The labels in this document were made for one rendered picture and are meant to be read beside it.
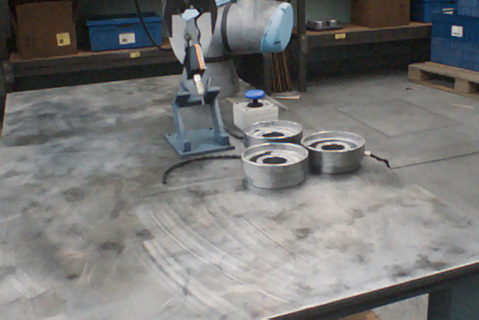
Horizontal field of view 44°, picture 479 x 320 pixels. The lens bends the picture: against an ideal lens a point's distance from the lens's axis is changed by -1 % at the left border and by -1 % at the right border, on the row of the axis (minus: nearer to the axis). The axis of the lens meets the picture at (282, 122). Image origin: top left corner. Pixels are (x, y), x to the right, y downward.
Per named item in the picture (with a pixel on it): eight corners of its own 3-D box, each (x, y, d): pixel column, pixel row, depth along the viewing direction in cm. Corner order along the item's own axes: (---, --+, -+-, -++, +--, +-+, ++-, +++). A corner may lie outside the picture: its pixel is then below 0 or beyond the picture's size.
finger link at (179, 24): (177, 57, 113) (180, 8, 110) (186, 65, 108) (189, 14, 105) (161, 57, 112) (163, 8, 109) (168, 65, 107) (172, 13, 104)
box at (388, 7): (417, 25, 514) (419, -27, 502) (364, 29, 495) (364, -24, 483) (390, 20, 553) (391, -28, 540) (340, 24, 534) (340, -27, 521)
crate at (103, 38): (156, 39, 472) (154, 11, 465) (163, 47, 437) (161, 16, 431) (87, 45, 455) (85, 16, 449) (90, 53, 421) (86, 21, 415)
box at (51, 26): (89, 54, 418) (83, -1, 408) (14, 62, 397) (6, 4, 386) (79, 46, 453) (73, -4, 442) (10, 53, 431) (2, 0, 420)
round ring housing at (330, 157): (298, 174, 96) (298, 150, 95) (304, 152, 106) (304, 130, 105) (364, 176, 95) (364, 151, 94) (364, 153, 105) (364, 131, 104)
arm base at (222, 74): (174, 89, 156) (171, 50, 153) (229, 82, 161) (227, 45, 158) (188, 102, 142) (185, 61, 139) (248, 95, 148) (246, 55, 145)
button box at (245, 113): (279, 129, 120) (278, 105, 119) (245, 133, 118) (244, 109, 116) (264, 119, 127) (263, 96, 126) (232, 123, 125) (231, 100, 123)
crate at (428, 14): (449, 15, 573) (450, -8, 567) (474, 20, 539) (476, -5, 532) (402, 19, 557) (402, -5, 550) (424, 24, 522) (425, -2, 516)
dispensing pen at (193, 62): (201, 115, 103) (180, 28, 107) (197, 123, 107) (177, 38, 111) (213, 113, 104) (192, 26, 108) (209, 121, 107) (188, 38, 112)
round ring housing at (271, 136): (315, 149, 108) (315, 127, 107) (273, 165, 101) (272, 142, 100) (274, 138, 115) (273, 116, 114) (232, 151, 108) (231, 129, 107)
